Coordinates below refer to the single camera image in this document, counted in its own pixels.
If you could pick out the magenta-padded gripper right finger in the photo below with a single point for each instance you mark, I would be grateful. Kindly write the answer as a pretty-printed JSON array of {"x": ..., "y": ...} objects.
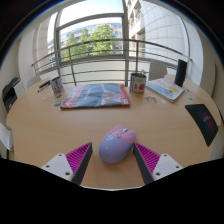
[{"x": 163, "y": 165}]

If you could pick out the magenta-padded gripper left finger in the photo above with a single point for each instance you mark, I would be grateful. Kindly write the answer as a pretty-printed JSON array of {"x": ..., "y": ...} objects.
[{"x": 61, "y": 165}]

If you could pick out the pink and lilac computer mouse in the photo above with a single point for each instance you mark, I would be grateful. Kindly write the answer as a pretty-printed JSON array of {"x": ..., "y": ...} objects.
[{"x": 115, "y": 146}]

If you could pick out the black printed mouse pad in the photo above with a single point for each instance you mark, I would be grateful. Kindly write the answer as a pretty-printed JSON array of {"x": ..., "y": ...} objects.
[{"x": 203, "y": 121}]

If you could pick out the small printed sticker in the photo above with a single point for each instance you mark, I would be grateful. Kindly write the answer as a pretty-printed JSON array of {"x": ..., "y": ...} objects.
[
  {"x": 187, "y": 90},
  {"x": 190, "y": 97},
  {"x": 57, "y": 103},
  {"x": 150, "y": 99},
  {"x": 163, "y": 101}
]

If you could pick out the white chair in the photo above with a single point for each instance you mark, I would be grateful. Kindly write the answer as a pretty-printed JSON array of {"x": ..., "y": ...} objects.
[
  {"x": 33, "y": 81},
  {"x": 6, "y": 135},
  {"x": 157, "y": 70}
]

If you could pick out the red and blue magazine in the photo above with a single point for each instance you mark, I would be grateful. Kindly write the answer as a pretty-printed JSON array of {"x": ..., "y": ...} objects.
[{"x": 95, "y": 96}]

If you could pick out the light blue illustrated booklet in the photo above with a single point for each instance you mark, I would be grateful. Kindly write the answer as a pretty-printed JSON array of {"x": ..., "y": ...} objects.
[{"x": 165, "y": 88}]

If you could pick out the black printer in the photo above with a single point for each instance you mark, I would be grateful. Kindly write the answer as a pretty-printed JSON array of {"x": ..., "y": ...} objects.
[{"x": 9, "y": 95}]

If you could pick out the black tumbler bottle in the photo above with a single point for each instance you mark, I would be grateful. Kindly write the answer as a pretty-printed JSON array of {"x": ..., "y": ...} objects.
[{"x": 180, "y": 73}]

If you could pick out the grey metal balcony railing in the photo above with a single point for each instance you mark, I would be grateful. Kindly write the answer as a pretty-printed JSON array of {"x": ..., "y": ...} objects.
[{"x": 71, "y": 66}]

